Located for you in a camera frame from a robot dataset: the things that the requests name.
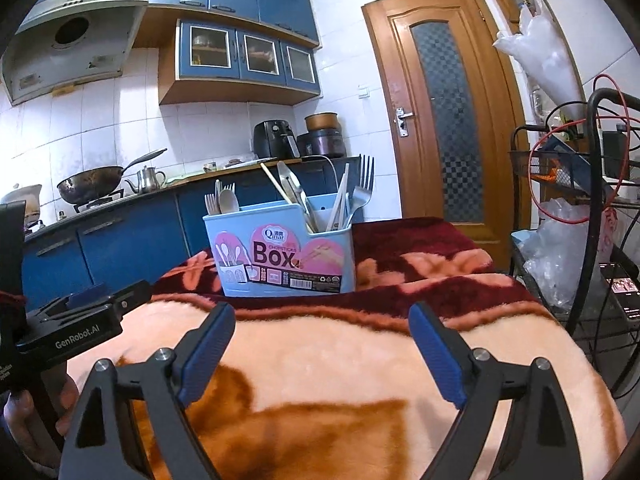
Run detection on person's left hand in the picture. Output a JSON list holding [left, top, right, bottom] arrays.
[[2, 374, 81, 466]]

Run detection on large metal fork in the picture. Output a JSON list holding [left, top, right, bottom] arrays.
[[350, 154, 376, 226]]

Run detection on metal knife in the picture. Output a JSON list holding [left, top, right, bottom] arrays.
[[276, 160, 321, 235]]

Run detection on black power adapter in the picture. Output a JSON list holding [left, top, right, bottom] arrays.
[[602, 131, 630, 180]]

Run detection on blue kitchen base cabinets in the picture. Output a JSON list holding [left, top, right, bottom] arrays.
[[22, 156, 363, 311]]

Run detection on black metal rack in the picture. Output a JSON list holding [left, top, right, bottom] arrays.
[[507, 87, 640, 401]]

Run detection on wooden door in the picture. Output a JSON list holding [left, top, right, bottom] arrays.
[[361, 0, 531, 273]]

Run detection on gas stove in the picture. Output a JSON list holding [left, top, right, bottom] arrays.
[[72, 189, 126, 213]]

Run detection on dark rice cooker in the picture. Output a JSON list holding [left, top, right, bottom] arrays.
[[296, 129, 346, 159]]

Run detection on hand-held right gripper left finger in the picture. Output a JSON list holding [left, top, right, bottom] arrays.
[[59, 301, 237, 480]]

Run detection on metal door handle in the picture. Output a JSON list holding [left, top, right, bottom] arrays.
[[394, 106, 417, 137]]

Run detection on white ceramic pot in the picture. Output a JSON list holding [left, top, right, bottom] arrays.
[[0, 184, 43, 228]]

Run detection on blue cardboard box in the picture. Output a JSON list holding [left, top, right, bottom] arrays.
[[537, 135, 621, 201]]

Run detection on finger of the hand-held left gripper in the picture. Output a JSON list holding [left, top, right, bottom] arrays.
[[37, 282, 115, 322], [111, 280, 152, 320]]

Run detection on metal kettle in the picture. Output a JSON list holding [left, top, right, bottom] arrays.
[[125, 165, 167, 195]]

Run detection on floral printed blanket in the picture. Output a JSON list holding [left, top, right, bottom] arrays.
[[65, 217, 628, 480]]

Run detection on brown pot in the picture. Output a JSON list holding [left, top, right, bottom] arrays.
[[305, 112, 341, 132]]

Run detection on light blue utensil box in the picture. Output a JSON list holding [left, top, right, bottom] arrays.
[[202, 199, 357, 298]]

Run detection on hanging clear plastic bag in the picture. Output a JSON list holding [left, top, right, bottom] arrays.
[[492, 7, 586, 113]]

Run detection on glass-door wall cabinet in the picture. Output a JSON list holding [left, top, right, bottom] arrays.
[[159, 19, 322, 107]]

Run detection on light blue plastic container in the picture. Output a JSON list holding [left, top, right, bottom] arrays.
[[510, 229, 538, 261]]

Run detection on crumpled clear plastic bags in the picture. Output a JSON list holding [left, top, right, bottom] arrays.
[[520, 197, 601, 311]]

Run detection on black air fryer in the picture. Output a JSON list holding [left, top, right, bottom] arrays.
[[252, 120, 301, 161]]

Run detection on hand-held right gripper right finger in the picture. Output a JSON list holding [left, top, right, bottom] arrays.
[[407, 301, 585, 480]]

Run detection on grey range hood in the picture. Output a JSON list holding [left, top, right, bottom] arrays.
[[2, 0, 151, 106]]

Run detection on black wok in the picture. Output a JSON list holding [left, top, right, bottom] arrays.
[[56, 148, 168, 206]]

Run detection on white chopstick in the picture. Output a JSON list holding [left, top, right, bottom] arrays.
[[327, 162, 351, 233]]

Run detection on black smartphone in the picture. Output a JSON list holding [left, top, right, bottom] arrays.
[[597, 260, 640, 323]]

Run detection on red-print plastic bag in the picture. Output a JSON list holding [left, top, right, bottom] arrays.
[[597, 207, 626, 263]]

